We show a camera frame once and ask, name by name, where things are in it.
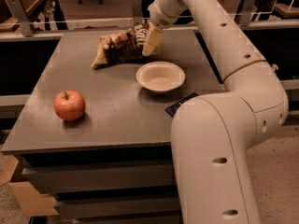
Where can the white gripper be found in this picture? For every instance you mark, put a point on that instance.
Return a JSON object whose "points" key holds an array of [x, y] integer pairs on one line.
{"points": [[156, 17]]}

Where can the brown chip bag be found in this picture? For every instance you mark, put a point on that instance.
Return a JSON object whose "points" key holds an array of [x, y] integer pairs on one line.
{"points": [[121, 47]]}

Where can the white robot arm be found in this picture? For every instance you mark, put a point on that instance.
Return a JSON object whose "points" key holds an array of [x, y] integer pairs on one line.
{"points": [[211, 133]]}

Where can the red apple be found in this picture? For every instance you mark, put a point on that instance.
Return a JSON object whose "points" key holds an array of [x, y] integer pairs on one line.
{"points": [[69, 105]]}

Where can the white paper bowl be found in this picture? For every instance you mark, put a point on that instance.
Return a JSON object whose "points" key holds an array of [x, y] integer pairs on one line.
{"points": [[160, 77]]}

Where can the blue snack bar wrapper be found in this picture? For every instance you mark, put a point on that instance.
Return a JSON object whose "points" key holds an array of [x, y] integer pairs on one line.
{"points": [[172, 109]]}

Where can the metal glass railing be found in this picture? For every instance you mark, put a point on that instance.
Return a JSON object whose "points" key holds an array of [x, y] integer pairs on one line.
{"points": [[71, 15]]}

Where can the grey drawer cabinet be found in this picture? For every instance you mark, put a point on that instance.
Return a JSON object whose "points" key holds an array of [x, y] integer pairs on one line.
{"points": [[114, 164]]}

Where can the cardboard box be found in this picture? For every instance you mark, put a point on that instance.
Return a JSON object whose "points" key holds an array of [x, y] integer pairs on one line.
{"points": [[32, 203]]}

